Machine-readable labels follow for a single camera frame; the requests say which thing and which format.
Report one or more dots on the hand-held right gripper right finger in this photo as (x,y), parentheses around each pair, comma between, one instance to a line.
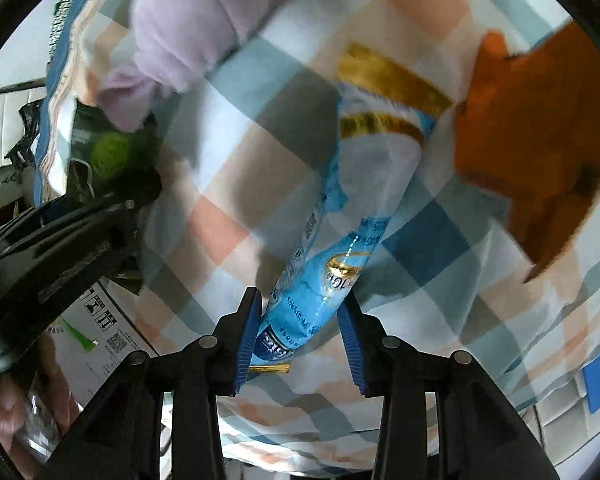
(351,345)

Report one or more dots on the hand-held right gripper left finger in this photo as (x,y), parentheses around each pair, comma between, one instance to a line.
(247,345)

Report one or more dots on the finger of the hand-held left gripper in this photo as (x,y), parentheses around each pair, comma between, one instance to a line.
(87,220)

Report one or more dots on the blue and white plastic packet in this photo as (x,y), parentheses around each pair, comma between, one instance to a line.
(365,175)

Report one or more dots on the white cardboard box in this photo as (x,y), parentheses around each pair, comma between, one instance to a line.
(105,335)

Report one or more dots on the black plastic bag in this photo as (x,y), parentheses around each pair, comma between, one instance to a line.
(27,130)

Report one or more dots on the orange plush toy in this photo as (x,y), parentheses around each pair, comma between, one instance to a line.
(545,145)

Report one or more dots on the checked bed sheet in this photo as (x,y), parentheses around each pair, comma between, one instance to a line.
(240,200)

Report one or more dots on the dark packet with green print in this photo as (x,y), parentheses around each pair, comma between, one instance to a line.
(107,155)

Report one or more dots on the blue striped blanket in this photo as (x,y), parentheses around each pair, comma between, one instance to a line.
(55,85)

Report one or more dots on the lilac cloth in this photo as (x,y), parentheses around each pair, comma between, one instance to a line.
(180,25)

